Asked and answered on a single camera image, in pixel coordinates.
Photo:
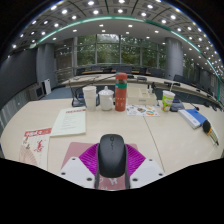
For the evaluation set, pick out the red drink bottle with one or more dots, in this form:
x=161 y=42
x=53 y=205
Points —
x=120 y=95

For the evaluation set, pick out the dark desk microphone console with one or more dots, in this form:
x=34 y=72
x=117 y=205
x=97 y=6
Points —
x=77 y=100
x=178 y=106

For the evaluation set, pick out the black computer mouse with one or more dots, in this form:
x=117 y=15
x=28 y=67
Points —
x=112 y=155

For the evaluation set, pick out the pink printed mouse pad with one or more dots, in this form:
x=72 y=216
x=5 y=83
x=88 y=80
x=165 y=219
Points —
x=75 y=148

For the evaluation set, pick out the group of dark chairs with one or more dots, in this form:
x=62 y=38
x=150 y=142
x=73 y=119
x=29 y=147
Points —
x=153 y=71

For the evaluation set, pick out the green printed paper cup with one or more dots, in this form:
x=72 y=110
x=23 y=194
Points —
x=167 y=100

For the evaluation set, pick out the white paper sheet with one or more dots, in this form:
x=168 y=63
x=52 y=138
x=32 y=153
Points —
x=69 y=121

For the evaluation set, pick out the colourful printed leaflet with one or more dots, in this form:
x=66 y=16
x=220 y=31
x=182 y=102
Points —
x=141 y=110

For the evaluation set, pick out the blue and white book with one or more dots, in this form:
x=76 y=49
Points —
x=193 y=118

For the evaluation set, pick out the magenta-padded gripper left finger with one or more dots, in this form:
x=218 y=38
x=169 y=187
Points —
x=75 y=170

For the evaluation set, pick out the black yellow handheld tool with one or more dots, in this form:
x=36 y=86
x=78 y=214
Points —
x=207 y=127

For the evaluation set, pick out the group of ceiling lights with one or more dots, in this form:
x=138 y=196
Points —
x=120 y=10

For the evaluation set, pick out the white lidded teapot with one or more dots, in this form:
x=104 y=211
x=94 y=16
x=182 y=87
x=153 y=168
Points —
x=106 y=100

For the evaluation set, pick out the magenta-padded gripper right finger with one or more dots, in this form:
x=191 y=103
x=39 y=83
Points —
x=148 y=170

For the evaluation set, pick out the stack of white cups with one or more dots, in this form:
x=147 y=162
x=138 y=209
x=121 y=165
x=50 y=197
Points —
x=90 y=98

